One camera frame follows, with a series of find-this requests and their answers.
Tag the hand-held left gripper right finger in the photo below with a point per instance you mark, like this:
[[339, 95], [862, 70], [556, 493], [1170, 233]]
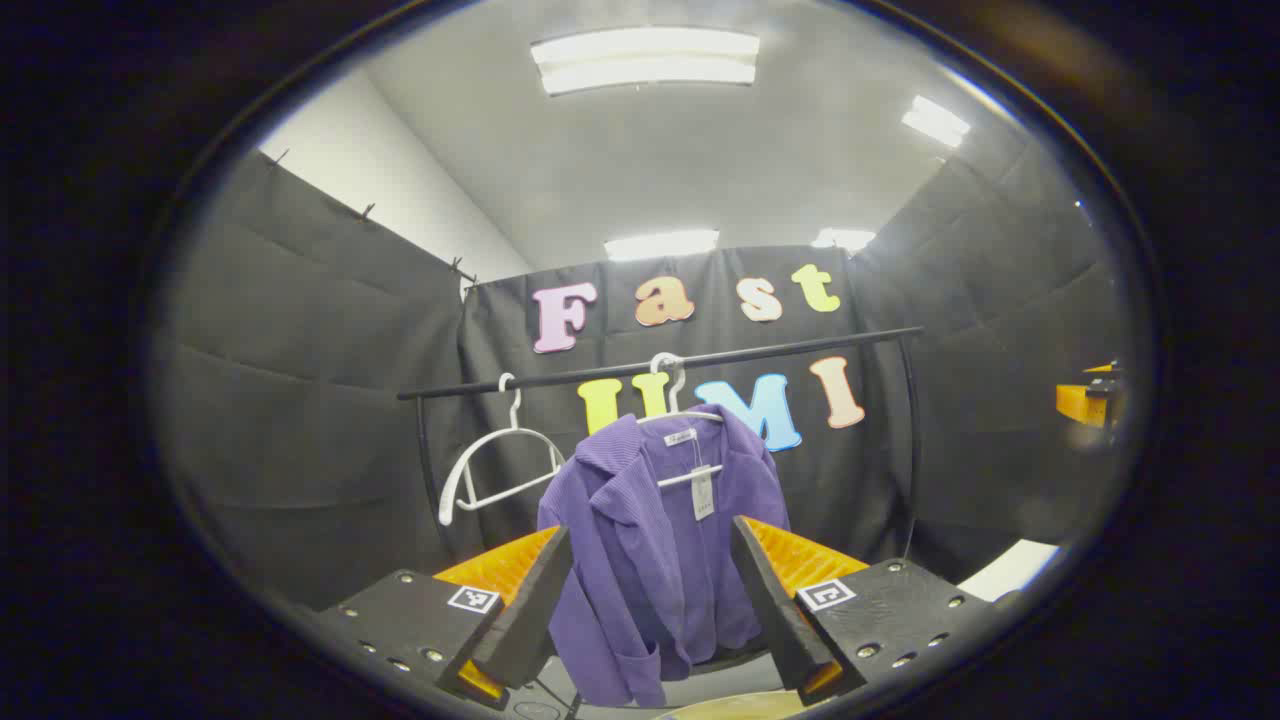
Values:
[[775, 610]]

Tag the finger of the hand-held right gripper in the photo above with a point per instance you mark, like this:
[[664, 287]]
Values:
[[1085, 398]]

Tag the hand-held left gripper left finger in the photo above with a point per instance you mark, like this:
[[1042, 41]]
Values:
[[525, 610]]

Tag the purple ribbed jacket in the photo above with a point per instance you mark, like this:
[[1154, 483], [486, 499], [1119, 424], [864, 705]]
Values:
[[640, 560]]

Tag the white plastic clothes hanger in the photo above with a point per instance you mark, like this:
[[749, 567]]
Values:
[[444, 508], [690, 476]]

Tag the black metal clothes rack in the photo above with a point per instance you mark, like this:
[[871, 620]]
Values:
[[800, 345]]

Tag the white paper hang tag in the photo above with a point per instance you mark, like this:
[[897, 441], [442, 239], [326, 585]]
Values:
[[703, 495]]

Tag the white sheet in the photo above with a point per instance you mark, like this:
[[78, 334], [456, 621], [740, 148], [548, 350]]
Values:
[[1010, 572]]

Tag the ceiling light panel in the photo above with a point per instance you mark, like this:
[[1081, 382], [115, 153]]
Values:
[[935, 122], [843, 238], [660, 244], [645, 60]]

